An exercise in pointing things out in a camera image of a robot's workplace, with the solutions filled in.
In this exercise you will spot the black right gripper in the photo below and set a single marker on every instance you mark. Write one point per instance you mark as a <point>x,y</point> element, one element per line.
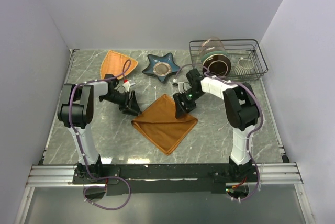
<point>180,110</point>

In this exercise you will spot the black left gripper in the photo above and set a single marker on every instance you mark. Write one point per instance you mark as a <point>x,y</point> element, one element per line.
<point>130,106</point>

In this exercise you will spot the orange cloth napkin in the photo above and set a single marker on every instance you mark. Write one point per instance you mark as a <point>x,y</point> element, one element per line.
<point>158,124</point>

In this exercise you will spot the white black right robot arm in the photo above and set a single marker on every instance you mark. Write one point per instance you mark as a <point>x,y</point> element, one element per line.
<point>242,109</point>

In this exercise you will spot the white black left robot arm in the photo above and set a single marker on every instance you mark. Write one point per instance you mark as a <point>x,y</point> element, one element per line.
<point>76,112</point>

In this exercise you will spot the blue star-shaped dish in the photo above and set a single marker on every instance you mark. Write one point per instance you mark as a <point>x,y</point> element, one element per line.
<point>161,67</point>

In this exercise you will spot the orange woven triangular tray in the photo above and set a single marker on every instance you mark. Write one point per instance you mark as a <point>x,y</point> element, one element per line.
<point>113,63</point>

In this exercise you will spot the stacked ceramic plates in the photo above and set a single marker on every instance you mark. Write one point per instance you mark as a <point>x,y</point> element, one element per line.
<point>217,62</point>

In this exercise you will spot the clear glass jar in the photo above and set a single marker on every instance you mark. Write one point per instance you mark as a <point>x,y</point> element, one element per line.
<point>211,45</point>

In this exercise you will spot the striped ceramic mug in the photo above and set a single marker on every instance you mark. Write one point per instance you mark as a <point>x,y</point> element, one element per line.
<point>244,67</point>

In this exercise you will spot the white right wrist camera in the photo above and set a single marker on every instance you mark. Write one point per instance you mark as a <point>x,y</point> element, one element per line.
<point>179,85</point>

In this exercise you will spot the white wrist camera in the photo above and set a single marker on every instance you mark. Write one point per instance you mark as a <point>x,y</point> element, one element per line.
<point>179,85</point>
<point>128,84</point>

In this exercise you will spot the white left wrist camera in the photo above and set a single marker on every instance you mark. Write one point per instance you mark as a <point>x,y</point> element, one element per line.
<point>128,84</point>

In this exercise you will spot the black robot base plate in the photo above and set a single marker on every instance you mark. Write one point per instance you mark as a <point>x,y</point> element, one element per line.
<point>164,178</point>

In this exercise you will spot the black wire dish rack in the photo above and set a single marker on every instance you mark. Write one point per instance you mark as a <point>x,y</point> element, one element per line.
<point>236,49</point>

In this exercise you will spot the aluminium frame rail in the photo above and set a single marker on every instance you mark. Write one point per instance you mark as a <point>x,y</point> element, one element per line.
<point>62,175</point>

